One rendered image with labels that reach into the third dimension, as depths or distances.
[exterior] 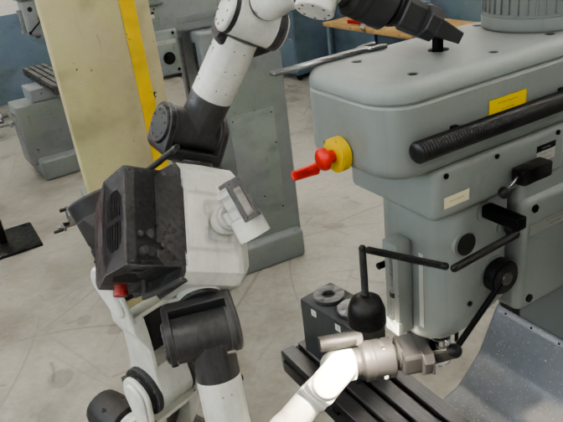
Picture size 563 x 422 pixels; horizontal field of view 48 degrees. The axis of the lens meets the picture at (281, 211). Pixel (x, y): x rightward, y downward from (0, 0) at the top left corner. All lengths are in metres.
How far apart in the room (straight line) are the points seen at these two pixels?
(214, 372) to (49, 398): 2.39
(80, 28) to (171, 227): 1.51
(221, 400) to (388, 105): 0.66
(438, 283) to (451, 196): 0.21
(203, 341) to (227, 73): 0.53
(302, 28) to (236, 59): 7.24
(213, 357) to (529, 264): 0.65
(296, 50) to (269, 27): 7.27
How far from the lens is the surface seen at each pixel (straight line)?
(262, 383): 3.30
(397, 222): 1.25
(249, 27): 1.25
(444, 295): 1.26
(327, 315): 1.76
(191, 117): 1.35
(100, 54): 2.67
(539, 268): 1.39
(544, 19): 1.26
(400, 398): 1.78
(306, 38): 8.58
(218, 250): 1.29
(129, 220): 1.22
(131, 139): 2.77
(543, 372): 1.78
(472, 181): 1.14
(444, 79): 1.02
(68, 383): 3.65
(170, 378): 1.76
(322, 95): 1.09
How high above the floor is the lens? 2.15
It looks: 26 degrees down
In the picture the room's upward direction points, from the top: 7 degrees counter-clockwise
